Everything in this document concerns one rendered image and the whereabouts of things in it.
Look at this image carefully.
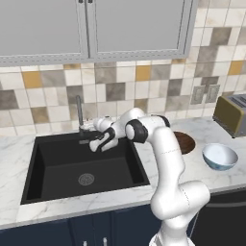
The dark brown wooden bowl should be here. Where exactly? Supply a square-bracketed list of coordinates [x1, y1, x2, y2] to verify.
[172, 130, 197, 156]

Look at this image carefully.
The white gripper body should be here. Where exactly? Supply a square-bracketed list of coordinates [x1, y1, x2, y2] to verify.
[88, 135, 114, 154]

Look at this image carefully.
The dark dishwasher handle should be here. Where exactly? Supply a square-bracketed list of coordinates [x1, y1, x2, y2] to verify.
[205, 201, 246, 209]

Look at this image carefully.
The black dishwasher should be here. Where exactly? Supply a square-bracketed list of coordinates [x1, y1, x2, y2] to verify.
[188, 187, 246, 246]

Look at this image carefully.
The grey glass cupboard door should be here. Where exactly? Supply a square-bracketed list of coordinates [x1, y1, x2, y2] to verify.
[0, 0, 90, 66]
[86, 0, 199, 62]

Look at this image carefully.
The white and blue bowl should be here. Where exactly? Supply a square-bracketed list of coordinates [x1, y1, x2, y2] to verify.
[202, 142, 239, 172]

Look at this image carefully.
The black kitchen sink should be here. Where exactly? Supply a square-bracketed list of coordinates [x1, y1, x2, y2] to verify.
[19, 131, 152, 206]

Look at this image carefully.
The grey sink tap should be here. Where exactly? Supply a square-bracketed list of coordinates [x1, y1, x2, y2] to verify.
[75, 94, 97, 145]

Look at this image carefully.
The olive and silver toaster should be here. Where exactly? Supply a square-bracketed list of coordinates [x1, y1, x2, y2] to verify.
[212, 93, 246, 139]

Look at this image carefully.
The navy cupboard door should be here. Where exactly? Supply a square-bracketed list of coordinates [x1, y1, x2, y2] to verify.
[0, 219, 73, 246]
[68, 211, 113, 246]
[111, 204, 163, 246]

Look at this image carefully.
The grey wall socket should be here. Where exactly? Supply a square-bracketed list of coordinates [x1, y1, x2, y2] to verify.
[205, 84, 221, 104]
[190, 85, 207, 106]

